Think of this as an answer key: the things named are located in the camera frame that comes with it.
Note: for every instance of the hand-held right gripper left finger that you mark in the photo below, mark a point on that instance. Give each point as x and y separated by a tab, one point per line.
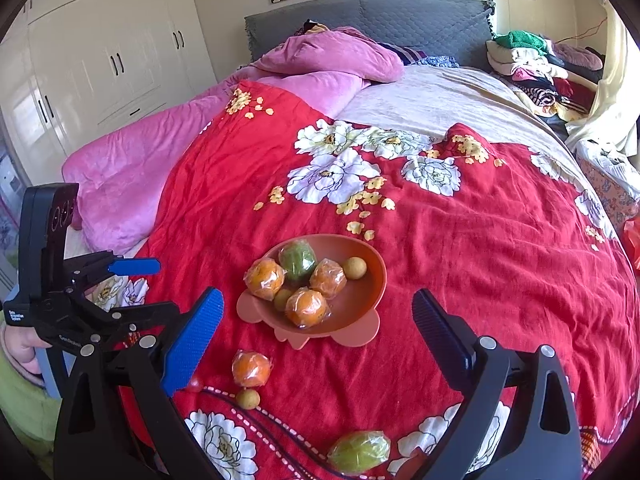
195	340

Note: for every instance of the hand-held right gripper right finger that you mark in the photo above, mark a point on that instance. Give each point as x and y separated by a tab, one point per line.
440	340

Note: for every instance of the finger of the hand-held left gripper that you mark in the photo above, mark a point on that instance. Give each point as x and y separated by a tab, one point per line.
135	266
150	312

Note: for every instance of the orange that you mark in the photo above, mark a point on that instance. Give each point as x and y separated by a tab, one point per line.
265	278
327	278
250	367
306	307

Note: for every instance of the brown longan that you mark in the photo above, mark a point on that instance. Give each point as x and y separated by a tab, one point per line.
248	399
356	267
282	300

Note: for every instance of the pink bowl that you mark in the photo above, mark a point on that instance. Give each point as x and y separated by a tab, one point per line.
360	295

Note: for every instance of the green citrus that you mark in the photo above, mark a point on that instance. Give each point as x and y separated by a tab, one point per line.
360	452
297	260

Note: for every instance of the green sleeved left forearm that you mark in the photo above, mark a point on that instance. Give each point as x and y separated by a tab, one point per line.
25	410

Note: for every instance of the person's left hand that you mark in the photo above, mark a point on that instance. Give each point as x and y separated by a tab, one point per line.
20	352

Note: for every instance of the red floral blanket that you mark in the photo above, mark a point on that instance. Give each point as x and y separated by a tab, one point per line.
475	260

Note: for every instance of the pink fleece blanket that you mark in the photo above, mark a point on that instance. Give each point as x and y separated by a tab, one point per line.
150	170

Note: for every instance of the orange plastic bag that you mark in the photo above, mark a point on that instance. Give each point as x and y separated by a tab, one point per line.
632	245

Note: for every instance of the faded floral cloth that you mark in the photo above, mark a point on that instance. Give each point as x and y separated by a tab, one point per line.
612	195

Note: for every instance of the cream wardrobe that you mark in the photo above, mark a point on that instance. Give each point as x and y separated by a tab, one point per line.
100	35

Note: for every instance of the beige bed sheet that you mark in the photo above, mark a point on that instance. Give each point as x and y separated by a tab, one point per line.
440	105

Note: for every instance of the white printed cloth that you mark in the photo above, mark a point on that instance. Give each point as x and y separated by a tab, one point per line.
607	160

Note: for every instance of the pile of folded clothes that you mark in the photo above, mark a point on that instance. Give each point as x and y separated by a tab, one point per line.
535	70

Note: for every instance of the dark patterned pillow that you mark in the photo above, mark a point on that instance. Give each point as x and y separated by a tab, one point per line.
405	54

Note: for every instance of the dark cloth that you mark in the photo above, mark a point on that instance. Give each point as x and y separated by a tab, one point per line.
312	27

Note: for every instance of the cream curtain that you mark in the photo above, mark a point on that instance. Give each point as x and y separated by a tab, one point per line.
615	90

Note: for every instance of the grey quilted headboard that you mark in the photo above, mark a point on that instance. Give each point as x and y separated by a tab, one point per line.
400	20

